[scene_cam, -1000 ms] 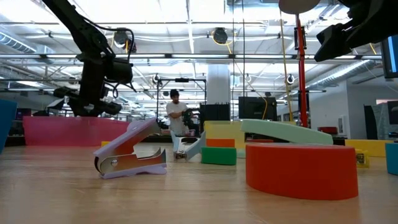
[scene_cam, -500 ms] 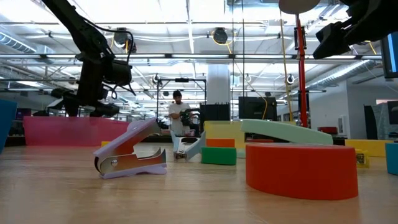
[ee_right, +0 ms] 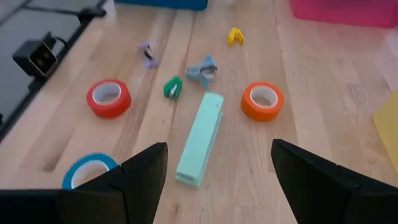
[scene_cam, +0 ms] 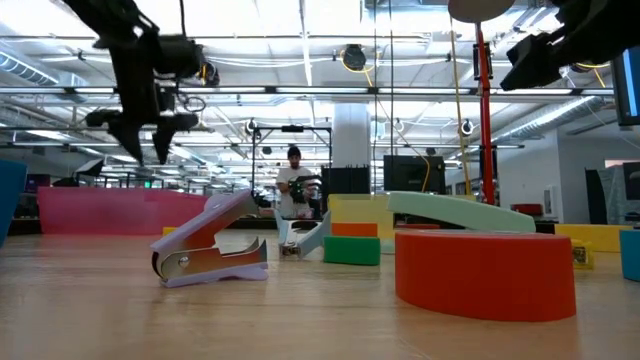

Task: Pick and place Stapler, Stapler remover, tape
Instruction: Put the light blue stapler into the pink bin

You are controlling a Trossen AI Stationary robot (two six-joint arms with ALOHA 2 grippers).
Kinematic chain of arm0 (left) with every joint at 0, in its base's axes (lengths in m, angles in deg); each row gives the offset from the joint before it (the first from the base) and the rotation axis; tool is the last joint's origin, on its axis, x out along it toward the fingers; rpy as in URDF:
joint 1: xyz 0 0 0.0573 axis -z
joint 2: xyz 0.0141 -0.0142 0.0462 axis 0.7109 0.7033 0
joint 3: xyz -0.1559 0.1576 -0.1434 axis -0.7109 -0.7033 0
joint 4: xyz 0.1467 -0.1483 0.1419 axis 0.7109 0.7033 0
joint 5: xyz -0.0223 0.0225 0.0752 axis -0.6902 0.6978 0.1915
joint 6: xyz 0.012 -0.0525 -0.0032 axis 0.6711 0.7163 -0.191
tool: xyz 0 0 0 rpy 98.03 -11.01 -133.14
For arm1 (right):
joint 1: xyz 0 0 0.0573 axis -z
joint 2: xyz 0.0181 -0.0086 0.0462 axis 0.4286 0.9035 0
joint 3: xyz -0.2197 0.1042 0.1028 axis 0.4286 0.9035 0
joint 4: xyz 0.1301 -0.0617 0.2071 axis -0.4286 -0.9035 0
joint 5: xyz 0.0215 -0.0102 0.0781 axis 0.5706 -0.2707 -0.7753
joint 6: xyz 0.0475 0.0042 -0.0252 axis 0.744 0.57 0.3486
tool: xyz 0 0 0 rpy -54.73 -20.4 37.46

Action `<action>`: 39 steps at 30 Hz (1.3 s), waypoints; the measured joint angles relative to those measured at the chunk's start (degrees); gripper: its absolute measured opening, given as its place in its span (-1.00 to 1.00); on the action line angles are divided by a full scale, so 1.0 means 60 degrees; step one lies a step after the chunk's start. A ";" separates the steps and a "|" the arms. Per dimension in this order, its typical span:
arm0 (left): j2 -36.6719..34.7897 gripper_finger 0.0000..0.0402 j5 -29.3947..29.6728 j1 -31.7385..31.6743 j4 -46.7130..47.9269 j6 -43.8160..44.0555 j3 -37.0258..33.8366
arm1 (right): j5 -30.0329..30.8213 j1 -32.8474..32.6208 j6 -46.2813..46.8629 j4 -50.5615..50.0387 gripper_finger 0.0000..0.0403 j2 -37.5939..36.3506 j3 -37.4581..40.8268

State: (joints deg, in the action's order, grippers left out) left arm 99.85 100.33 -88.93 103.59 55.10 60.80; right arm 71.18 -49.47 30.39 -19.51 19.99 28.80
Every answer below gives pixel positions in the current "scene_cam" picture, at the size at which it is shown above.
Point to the pink plastic bin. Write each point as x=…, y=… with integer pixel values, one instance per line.
x=115, y=212

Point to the blue plastic bin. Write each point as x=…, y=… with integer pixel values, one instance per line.
x=11, y=200

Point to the red desk lamp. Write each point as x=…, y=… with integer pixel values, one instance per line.
x=484, y=125

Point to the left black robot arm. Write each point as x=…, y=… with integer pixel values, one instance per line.
x=100, y=15

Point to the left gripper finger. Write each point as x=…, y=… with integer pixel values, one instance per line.
x=130, y=140
x=162, y=142

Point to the white column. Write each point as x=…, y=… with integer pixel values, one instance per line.
x=351, y=135

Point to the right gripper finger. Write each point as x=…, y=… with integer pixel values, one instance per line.
x=530, y=77
x=535, y=52

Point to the black ribbed box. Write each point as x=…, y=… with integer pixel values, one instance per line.
x=345, y=181

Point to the black monitor back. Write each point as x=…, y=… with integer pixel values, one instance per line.
x=414, y=175

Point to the black metal frame rig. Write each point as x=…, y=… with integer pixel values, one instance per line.
x=292, y=129

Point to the red box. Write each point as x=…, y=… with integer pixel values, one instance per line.
x=526, y=210

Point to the person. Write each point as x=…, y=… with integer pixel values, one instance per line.
x=290, y=180

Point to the mint green stapler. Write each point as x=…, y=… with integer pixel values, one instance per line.
x=465, y=215

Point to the red tape roll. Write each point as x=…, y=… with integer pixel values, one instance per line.
x=485, y=275

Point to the blue tape roll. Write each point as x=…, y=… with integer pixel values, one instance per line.
x=631, y=255

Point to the orange block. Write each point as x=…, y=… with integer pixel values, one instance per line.
x=354, y=230

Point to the computer monitor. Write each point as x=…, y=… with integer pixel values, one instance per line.
x=629, y=85

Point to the yellow plastic bin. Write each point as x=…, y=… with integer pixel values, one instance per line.
x=360, y=210

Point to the yellow box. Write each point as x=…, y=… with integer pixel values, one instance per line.
x=600, y=237

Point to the grey staple remover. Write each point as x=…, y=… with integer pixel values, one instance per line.
x=312, y=240

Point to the purple staple remover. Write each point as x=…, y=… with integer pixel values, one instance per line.
x=210, y=265

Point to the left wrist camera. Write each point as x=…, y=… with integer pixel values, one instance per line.
x=180, y=55

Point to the green mini stapler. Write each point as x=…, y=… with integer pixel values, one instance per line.
x=351, y=251

